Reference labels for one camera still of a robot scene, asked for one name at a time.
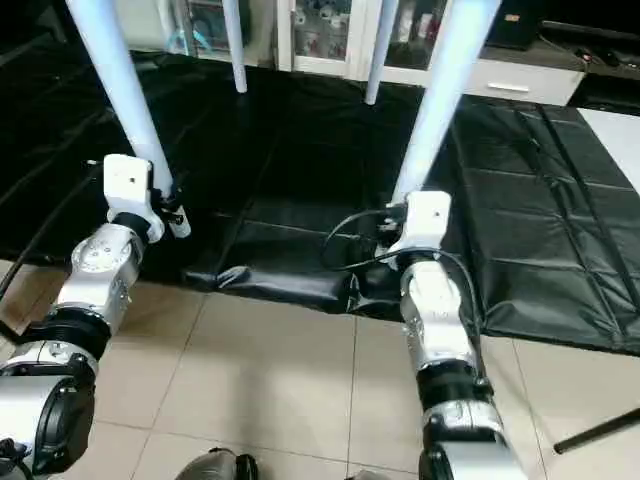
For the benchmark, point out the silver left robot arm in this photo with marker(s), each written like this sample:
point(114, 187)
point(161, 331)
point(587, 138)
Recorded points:
point(95, 280)

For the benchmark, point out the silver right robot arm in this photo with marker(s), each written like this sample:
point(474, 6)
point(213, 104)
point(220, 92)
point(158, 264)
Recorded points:
point(440, 330)

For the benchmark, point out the black work mat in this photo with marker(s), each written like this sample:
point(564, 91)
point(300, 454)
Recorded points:
point(300, 170)

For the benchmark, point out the teal plastic object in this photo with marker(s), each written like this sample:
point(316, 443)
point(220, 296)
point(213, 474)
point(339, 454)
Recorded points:
point(192, 40)

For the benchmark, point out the white drawer unit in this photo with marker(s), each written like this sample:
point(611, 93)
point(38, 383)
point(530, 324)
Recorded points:
point(520, 80)

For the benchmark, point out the white glass door cabinet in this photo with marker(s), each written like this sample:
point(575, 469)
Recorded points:
point(340, 35)

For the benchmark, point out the white flat board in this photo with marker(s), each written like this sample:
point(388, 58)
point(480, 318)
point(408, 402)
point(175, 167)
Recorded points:
point(615, 145)

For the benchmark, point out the black equipment case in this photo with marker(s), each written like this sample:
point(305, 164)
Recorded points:
point(515, 22)

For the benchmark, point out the black metal bench leg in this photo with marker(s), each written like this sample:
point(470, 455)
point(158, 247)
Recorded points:
point(600, 430)

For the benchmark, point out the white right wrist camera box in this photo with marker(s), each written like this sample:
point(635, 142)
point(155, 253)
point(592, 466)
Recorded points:
point(425, 220)

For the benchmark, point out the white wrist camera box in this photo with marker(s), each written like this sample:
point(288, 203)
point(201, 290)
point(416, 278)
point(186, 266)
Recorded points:
point(425, 220)
point(127, 190)

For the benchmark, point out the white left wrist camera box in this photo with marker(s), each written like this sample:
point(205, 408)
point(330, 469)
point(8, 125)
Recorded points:
point(127, 190)

